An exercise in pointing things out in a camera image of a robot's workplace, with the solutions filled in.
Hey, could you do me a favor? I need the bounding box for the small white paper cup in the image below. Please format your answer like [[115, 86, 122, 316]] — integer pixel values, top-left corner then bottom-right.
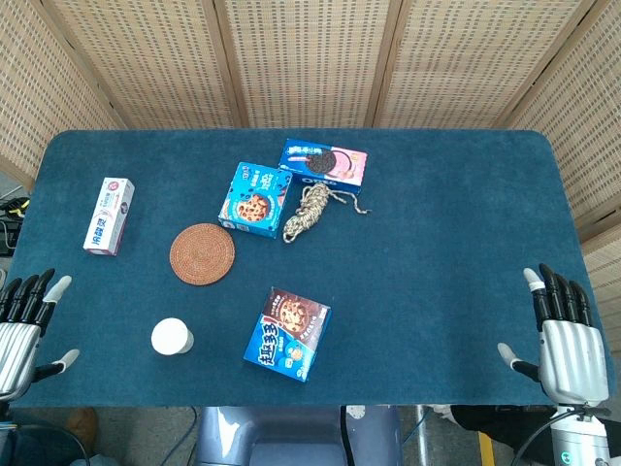
[[150, 316, 195, 357]]

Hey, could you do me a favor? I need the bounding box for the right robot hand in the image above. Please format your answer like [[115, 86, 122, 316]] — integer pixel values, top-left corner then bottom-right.
[[497, 262, 610, 407]]

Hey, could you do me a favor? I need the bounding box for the round woven rattan coaster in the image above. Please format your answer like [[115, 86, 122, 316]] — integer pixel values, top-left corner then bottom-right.
[[169, 222, 237, 286]]

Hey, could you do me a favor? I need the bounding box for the coiled beige rope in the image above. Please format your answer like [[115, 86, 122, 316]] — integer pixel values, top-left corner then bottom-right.
[[282, 182, 373, 244]]

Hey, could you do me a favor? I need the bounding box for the white toothpaste box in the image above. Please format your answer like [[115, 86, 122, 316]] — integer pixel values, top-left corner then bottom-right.
[[82, 176, 136, 257]]

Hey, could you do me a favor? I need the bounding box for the Oreo cookie box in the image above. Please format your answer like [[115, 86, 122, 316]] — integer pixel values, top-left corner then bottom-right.
[[278, 138, 369, 196]]

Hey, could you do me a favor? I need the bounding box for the blue-grey robot torso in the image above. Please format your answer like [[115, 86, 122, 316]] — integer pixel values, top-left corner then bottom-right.
[[193, 404, 404, 466]]

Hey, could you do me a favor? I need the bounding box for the blue tablecloth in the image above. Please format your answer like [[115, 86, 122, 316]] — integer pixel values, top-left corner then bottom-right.
[[0, 128, 617, 408]]

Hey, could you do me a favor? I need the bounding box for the dark blue chocolate cookie box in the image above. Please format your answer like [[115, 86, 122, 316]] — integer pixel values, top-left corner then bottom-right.
[[243, 286, 333, 384]]

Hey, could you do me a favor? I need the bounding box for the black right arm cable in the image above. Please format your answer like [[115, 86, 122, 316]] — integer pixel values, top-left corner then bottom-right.
[[511, 412, 569, 466]]

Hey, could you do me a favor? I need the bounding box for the light blue cookie box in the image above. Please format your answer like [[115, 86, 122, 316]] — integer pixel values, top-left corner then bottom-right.
[[217, 161, 294, 240]]

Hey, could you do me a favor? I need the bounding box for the woven bamboo folding screen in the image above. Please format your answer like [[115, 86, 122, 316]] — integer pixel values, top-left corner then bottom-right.
[[0, 0, 621, 341]]

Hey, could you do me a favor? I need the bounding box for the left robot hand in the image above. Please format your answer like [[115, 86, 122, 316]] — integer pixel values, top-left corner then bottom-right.
[[0, 268, 81, 402]]

